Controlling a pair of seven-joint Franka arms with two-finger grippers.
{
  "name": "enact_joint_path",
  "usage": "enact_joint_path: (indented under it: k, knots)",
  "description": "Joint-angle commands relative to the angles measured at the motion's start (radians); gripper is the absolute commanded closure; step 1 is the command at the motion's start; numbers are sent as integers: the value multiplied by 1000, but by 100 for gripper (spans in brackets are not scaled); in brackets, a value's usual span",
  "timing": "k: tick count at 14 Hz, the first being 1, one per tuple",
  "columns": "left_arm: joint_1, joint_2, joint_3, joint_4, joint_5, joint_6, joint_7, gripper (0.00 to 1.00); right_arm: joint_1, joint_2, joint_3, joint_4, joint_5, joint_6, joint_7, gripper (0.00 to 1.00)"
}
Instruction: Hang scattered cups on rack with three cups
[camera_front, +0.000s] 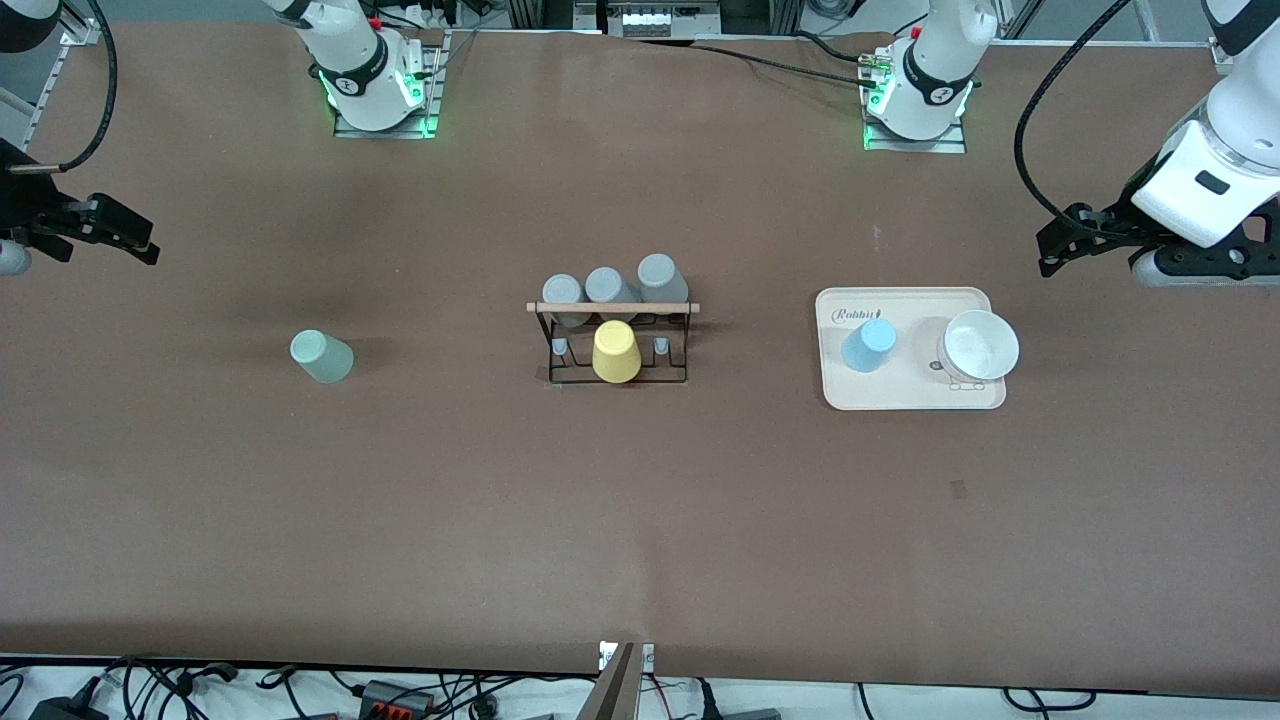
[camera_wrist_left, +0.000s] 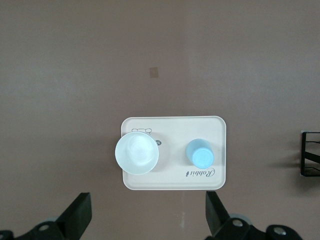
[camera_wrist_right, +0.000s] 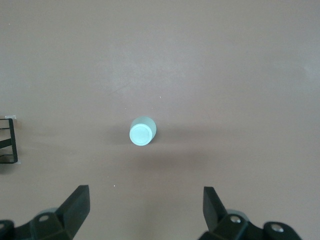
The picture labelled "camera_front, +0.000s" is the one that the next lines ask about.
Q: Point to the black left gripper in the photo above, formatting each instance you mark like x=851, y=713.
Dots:
x=1118, y=218

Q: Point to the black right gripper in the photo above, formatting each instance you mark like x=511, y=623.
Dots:
x=22, y=205

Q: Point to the light blue plastic cup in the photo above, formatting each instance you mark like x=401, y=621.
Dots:
x=868, y=345

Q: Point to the pale green plastic cup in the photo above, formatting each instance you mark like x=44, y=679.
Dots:
x=322, y=357

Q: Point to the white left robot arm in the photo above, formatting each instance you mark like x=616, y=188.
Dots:
x=935, y=70

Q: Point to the white bowl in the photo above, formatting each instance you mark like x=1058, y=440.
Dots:
x=982, y=345

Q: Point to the beige rabbit print tray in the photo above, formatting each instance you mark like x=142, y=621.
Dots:
x=880, y=385

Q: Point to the grey plastic cup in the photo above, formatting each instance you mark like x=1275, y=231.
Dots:
x=606, y=285
x=661, y=275
x=563, y=290

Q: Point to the yellow plastic cup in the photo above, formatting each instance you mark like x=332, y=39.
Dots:
x=617, y=352

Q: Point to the grey box white connectors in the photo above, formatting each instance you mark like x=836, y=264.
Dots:
x=650, y=18

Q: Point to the black power adapter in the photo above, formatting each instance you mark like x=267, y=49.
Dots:
x=65, y=710

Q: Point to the black orange power strip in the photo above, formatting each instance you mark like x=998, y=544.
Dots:
x=395, y=698

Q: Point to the black floor plug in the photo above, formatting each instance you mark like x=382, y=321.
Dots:
x=705, y=700

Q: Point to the aluminium table edge rail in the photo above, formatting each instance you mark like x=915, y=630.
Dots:
x=45, y=95

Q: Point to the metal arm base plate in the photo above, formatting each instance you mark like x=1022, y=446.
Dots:
x=430, y=90
x=915, y=146

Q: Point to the aluminium corner bracket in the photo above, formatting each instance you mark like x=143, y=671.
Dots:
x=80, y=34
x=1218, y=55

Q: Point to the small white bracket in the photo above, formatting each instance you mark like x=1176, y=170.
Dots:
x=647, y=657

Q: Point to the grey camera stand post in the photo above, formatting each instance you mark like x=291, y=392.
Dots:
x=612, y=690

